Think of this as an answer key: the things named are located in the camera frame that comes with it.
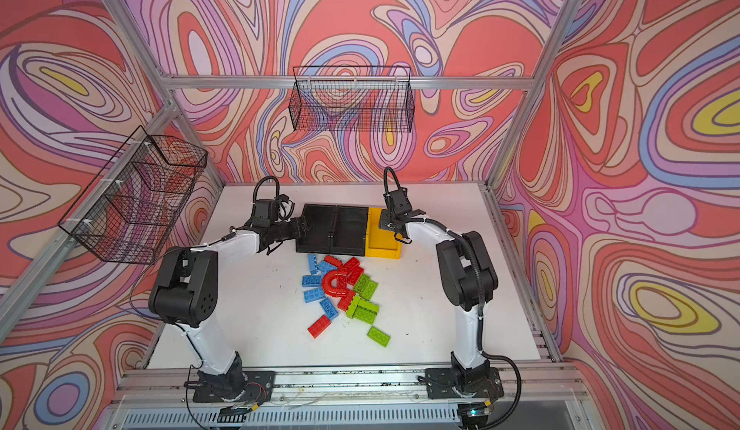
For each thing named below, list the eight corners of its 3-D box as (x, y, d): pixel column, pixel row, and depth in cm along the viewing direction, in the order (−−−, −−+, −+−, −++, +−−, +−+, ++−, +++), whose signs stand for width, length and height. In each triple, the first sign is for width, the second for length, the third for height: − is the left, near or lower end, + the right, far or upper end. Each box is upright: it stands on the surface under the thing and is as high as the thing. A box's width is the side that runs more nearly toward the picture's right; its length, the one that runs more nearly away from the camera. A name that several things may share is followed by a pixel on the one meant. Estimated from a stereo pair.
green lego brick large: (354, 319, 86) (353, 315, 84) (360, 303, 90) (359, 299, 87) (373, 326, 85) (373, 322, 83) (379, 309, 88) (379, 305, 86)
